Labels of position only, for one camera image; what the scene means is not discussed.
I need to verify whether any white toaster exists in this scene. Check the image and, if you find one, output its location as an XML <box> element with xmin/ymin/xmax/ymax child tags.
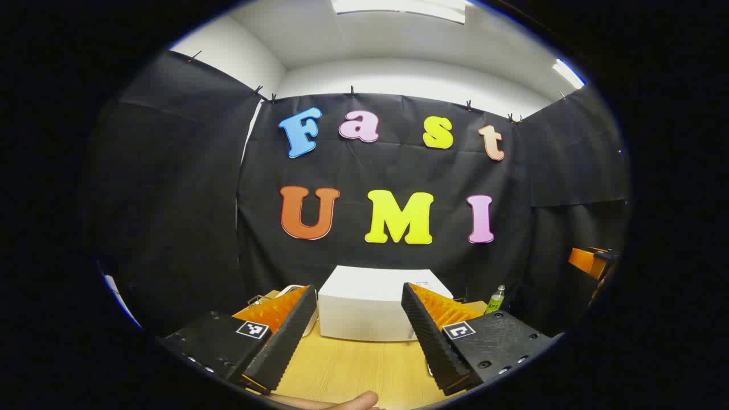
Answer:
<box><xmin>276</xmin><ymin>284</ymin><xmax>320</xmax><ymax>338</ymax></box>

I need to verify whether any black backdrop cloth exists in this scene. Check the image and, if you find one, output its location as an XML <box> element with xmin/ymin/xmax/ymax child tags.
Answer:
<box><xmin>91</xmin><ymin>50</ymin><xmax>631</xmax><ymax>337</ymax></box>

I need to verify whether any small ceiling light panel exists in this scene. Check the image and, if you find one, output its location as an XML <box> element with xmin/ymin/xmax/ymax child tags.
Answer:
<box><xmin>551</xmin><ymin>58</ymin><xmax>585</xmax><ymax>90</ymax></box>

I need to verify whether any green drink bottle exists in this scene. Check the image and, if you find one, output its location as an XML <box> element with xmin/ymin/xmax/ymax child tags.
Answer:
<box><xmin>485</xmin><ymin>285</ymin><xmax>506</xmax><ymax>315</ymax></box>

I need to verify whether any white microwave oven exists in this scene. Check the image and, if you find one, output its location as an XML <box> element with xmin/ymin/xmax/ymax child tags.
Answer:
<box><xmin>317</xmin><ymin>265</ymin><xmax>454</xmax><ymax>342</ymax></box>

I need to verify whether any large ceiling light panel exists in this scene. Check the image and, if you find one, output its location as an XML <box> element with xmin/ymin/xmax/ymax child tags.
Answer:
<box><xmin>332</xmin><ymin>0</ymin><xmax>468</xmax><ymax>24</ymax></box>

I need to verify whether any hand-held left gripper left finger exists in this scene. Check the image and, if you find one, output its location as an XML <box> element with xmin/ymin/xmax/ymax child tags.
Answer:
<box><xmin>158</xmin><ymin>284</ymin><xmax>318</xmax><ymax>395</ymax></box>

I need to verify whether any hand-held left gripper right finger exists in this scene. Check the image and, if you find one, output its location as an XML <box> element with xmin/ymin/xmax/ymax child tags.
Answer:
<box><xmin>401</xmin><ymin>282</ymin><xmax>558</xmax><ymax>397</ymax></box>

